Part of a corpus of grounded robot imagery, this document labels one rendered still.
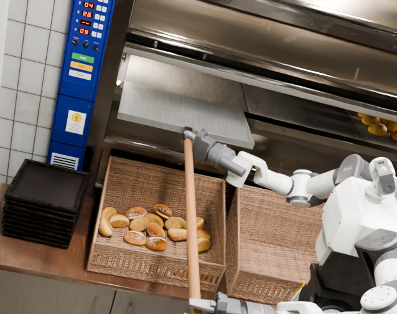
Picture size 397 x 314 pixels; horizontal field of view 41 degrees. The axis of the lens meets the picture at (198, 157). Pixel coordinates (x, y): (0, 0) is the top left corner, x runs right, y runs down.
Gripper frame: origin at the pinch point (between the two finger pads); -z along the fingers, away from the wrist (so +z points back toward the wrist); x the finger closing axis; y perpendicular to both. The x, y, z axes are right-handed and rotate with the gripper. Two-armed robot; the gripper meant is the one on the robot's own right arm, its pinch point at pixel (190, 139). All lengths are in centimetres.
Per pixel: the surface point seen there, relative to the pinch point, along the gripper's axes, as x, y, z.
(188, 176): -1.3, -23.5, 14.8
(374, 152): 4, 81, 54
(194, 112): 1.4, 24.6, -13.5
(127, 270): 58, -17, -2
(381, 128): -2, 98, 50
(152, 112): 1.4, 6.8, -22.8
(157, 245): 57, 5, -3
